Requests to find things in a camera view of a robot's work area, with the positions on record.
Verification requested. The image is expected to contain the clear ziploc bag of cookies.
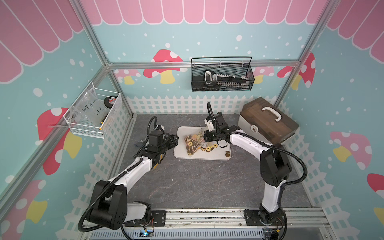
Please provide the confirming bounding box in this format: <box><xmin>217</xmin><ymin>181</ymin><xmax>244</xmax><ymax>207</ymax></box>
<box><xmin>184</xmin><ymin>128</ymin><xmax>207</xmax><ymax>156</ymax></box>

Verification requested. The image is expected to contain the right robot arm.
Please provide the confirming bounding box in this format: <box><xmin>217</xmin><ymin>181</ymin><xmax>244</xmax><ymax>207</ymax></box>
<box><xmin>204</xmin><ymin>103</ymin><xmax>308</xmax><ymax>226</ymax></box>

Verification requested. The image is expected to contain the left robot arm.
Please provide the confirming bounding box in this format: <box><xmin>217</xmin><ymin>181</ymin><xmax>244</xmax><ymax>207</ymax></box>
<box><xmin>78</xmin><ymin>117</ymin><xmax>179</xmax><ymax>233</ymax></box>

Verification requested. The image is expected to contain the pile of round cookies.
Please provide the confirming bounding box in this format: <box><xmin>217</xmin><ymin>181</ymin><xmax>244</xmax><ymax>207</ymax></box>
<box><xmin>200</xmin><ymin>144</ymin><xmax>218</xmax><ymax>153</ymax></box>

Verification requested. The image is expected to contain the white plastic tray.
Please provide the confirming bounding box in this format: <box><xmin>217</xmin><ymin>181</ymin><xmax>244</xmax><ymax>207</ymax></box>
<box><xmin>174</xmin><ymin>127</ymin><xmax>232</xmax><ymax>161</ymax></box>

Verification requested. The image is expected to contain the white box with brown lid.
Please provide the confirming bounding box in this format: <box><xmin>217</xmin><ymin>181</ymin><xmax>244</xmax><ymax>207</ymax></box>
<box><xmin>238</xmin><ymin>97</ymin><xmax>299</xmax><ymax>145</ymax></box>

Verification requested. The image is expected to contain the socket wrench set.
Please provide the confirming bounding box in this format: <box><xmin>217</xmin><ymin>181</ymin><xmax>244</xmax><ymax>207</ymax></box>
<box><xmin>203</xmin><ymin>71</ymin><xmax>249</xmax><ymax>90</ymax></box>

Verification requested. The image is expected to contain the black tape roll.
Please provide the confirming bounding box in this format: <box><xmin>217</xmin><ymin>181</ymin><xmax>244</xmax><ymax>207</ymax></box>
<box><xmin>104</xmin><ymin>96</ymin><xmax>118</xmax><ymax>109</ymax></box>

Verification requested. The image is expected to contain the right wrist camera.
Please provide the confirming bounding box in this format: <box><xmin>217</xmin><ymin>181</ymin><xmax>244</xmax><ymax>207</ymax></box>
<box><xmin>205</xmin><ymin>119</ymin><xmax>215</xmax><ymax>132</ymax></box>

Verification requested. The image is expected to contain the black wire mesh basket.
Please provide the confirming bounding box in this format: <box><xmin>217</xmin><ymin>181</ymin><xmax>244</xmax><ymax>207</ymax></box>
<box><xmin>191</xmin><ymin>57</ymin><xmax>255</xmax><ymax>92</ymax></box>

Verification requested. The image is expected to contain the clear wall bin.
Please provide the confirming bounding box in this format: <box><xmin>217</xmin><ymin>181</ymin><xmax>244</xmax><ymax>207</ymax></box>
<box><xmin>63</xmin><ymin>82</ymin><xmax>122</xmax><ymax>139</ymax></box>

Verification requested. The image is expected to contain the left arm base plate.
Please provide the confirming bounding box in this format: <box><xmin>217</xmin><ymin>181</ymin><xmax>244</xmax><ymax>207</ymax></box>
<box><xmin>126</xmin><ymin>211</ymin><xmax>167</xmax><ymax>227</ymax></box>

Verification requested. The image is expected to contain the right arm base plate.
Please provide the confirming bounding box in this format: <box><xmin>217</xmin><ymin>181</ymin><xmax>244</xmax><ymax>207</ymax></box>
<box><xmin>243</xmin><ymin>209</ymin><xmax>287</xmax><ymax>227</ymax></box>

